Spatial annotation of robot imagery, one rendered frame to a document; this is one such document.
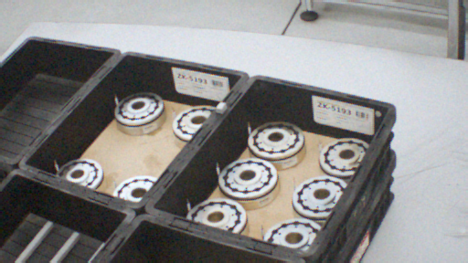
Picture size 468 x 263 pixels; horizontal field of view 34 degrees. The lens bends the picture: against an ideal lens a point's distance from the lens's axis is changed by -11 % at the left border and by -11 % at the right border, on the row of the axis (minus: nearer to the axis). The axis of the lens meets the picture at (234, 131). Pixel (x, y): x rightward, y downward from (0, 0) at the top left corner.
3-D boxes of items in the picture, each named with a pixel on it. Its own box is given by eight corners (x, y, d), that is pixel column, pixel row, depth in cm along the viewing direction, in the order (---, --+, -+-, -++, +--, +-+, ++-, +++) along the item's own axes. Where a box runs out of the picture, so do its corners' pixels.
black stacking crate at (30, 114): (38, 75, 195) (29, 37, 188) (132, 96, 182) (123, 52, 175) (-53, 173, 169) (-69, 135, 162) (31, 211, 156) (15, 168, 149)
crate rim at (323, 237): (254, 83, 163) (252, 72, 162) (398, 115, 150) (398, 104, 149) (143, 221, 137) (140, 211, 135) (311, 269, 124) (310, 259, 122)
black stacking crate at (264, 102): (260, 123, 169) (253, 76, 162) (398, 155, 156) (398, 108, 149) (156, 259, 143) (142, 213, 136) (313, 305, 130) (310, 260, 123)
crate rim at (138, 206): (126, 58, 176) (124, 49, 175) (254, 83, 163) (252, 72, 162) (18, 175, 150) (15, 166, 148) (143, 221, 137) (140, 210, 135)
